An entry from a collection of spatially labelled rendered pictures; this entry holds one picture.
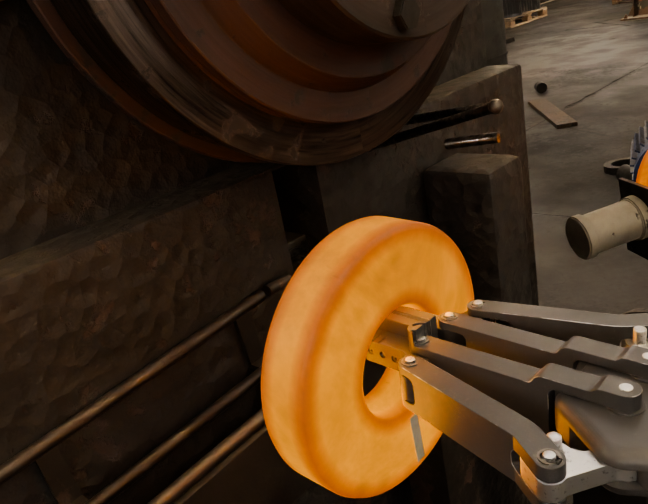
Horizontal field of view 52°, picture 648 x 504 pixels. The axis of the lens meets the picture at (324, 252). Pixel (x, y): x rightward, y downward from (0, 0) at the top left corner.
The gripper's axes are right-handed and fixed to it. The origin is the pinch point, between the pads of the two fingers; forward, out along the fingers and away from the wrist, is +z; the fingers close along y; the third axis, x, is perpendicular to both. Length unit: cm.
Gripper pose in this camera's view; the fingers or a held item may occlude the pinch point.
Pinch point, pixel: (378, 329)
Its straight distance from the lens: 37.7
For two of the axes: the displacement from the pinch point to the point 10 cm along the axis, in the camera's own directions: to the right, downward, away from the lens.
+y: 6.7, -3.9, 6.3
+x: -1.5, -9.1, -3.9
